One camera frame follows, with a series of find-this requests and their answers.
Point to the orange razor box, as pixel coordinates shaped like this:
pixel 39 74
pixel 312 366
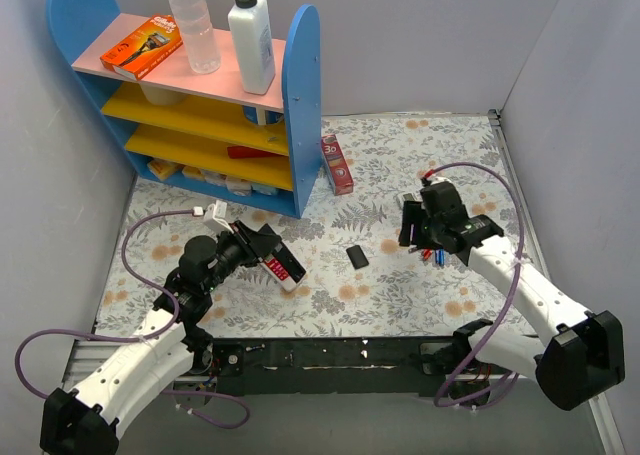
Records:
pixel 143 49

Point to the black battery cover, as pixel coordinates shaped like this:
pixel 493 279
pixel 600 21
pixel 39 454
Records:
pixel 357 257

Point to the white air conditioner remote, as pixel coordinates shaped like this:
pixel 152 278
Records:
pixel 401 198

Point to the floral table mat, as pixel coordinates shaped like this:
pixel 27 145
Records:
pixel 398 293

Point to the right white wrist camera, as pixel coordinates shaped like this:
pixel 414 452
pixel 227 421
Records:
pixel 431 178

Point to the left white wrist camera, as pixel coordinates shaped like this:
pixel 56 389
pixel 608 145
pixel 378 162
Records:
pixel 214 217

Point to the red toothpaste box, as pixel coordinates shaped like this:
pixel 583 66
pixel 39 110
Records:
pixel 336 166

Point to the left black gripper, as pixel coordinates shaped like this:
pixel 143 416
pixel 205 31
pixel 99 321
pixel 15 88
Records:
pixel 254 242

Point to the red box on shelf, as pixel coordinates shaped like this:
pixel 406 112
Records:
pixel 243 152

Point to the yellow packet bottom shelf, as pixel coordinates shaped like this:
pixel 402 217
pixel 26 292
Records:
pixel 162 170

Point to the white packets bottom shelf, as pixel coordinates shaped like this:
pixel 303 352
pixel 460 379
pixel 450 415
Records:
pixel 236 186

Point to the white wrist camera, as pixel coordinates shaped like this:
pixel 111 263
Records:
pixel 431 178
pixel 214 217

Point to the beige cup under shelf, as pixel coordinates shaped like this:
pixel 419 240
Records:
pixel 162 97

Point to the red and white remote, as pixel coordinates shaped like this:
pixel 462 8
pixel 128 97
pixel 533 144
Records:
pixel 287 271

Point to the white bottle black cap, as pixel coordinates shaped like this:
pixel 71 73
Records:
pixel 249 24

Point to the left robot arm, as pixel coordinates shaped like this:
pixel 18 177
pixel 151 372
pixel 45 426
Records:
pixel 92 417

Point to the blue wooden shelf unit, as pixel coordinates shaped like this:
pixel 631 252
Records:
pixel 217 112

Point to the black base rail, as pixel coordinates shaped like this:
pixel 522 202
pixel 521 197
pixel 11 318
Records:
pixel 375 365

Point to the clear plastic water bottle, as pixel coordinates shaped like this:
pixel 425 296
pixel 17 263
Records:
pixel 193 20

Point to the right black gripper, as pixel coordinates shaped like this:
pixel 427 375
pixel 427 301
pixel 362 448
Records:
pixel 415 223

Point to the black remote control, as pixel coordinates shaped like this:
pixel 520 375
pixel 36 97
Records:
pixel 279 251

